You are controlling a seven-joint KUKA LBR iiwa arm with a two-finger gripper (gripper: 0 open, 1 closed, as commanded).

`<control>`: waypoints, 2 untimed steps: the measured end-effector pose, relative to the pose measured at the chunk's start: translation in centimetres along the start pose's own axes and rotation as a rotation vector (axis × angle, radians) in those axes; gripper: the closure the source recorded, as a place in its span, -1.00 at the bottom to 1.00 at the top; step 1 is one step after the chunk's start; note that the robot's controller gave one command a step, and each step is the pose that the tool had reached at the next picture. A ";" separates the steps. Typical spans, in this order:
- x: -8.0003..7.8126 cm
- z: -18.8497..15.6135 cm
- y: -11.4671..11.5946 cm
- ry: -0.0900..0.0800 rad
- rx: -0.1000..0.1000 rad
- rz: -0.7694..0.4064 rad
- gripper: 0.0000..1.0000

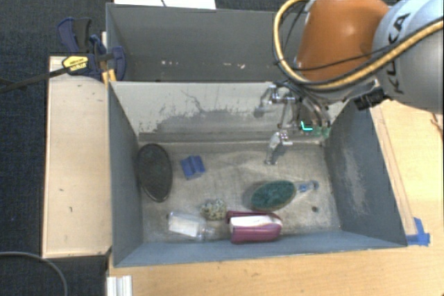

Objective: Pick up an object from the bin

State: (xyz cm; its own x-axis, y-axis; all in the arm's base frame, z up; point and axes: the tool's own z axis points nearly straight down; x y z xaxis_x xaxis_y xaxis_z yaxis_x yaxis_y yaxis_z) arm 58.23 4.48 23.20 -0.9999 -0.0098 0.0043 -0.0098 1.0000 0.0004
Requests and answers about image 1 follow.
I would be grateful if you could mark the clear plastic bottle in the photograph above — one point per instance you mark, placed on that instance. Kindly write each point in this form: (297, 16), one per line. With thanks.
(187, 226)

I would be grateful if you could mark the maroon and white pouch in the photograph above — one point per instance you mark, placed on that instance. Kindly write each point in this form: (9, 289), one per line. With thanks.
(255, 227)

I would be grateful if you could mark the pale wood flat board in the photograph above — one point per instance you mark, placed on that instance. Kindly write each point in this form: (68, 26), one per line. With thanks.
(78, 163)

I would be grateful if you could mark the grey metal bin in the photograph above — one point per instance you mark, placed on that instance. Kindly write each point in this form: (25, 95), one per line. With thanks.
(222, 170)

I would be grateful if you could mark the black cylinder on white bracket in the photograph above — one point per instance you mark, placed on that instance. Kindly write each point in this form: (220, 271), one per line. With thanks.
(369, 98)

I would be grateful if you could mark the speckled grey ball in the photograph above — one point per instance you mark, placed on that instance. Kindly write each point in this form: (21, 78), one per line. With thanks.
(214, 209)

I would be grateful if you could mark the blue ridged block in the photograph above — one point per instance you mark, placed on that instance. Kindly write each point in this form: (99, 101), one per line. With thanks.
(192, 167)

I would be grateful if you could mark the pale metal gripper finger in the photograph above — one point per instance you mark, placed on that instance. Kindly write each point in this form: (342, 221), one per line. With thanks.
(267, 103)
(275, 146)

